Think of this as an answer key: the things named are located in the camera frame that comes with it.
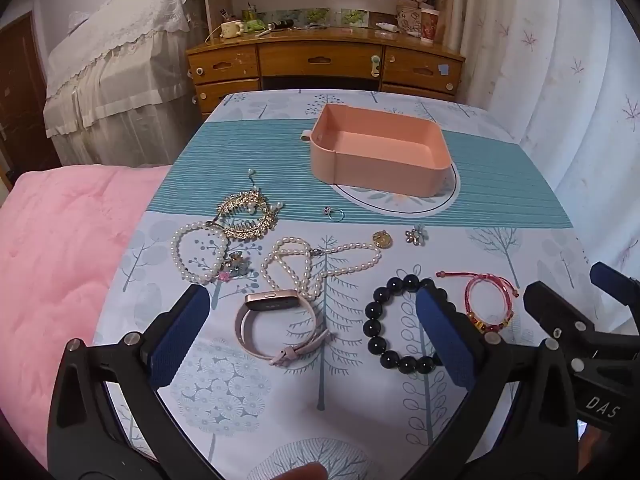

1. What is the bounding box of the long pearl necklace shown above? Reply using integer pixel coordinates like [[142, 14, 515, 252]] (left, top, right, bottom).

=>
[[260, 230, 396, 303]]

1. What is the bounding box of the pearl bracelet with charm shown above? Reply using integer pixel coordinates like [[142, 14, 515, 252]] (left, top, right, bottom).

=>
[[171, 220, 251, 285]]

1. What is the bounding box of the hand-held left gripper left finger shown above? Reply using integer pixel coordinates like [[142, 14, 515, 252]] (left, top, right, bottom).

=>
[[46, 284, 221, 480]]

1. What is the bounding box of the red printed cup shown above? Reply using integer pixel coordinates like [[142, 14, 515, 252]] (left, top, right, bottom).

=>
[[420, 7, 441, 43]]

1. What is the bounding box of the gold pearl hair comb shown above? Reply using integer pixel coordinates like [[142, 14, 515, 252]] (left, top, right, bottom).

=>
[[215, 170, 286, 241]]

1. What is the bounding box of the pink plastic storage box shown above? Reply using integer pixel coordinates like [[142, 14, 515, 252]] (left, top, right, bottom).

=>
[[301, 102, 453, 197]]

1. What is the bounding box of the white leaf print curtain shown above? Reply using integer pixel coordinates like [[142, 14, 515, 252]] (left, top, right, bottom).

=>
[[445, 0, 640, 281]]

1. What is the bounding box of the printed paper bag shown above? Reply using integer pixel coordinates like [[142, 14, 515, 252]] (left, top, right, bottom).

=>
[[396, 0, 426, 36]]

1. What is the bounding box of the pink smart band watch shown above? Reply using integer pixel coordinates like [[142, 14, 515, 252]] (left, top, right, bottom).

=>
[[236, 289, 337, 367]]

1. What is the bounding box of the brown wooden door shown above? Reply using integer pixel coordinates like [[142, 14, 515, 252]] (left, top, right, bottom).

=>
[[0, 12, 61, 176]]

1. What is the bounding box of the black bead bracelet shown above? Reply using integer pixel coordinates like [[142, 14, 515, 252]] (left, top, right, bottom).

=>
[[362, 274, 458, 373]]

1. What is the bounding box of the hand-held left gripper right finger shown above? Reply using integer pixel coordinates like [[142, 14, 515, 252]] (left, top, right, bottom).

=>
[[415, 280, 582, 480]]

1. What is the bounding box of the pink blanket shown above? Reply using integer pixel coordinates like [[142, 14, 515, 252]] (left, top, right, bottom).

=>
[[0, 164, 173, 466]]

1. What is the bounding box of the white lace furniture cover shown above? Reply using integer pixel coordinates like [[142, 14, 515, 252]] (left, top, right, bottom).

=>
[[42, 0, 208, 166]]

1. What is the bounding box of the person's left hand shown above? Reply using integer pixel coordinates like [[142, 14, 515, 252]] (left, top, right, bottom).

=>
[[279, 461, 329, 480]]

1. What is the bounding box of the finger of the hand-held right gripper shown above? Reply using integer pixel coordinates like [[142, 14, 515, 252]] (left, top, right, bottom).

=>
[[523, 280, 609, 357], [590, 261, 640, 309]]

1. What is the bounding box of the wooden desk with drawers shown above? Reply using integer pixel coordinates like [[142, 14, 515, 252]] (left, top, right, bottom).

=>
[[186, 27, 466, 121]]

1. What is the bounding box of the red string bracelet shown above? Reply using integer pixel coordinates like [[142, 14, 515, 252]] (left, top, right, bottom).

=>
[[436, 270, 521, 333]]

